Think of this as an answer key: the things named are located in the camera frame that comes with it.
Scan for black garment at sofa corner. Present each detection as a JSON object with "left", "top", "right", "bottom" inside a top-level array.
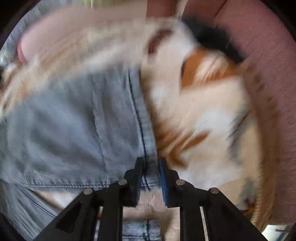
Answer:
[{"left": 181, "top": 17, "right": 244, "bottom": 64}]

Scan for cream leaf-print fleece blanket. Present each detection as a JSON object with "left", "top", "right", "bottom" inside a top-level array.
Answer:
[{"left": 1, "top": 19, "right": 263, "bottom": 240}]

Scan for grey-blue denim pants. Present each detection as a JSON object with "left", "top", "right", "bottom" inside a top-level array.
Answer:
[{"left": 1, "top": 68, "right": 159, "bottom": 240}]

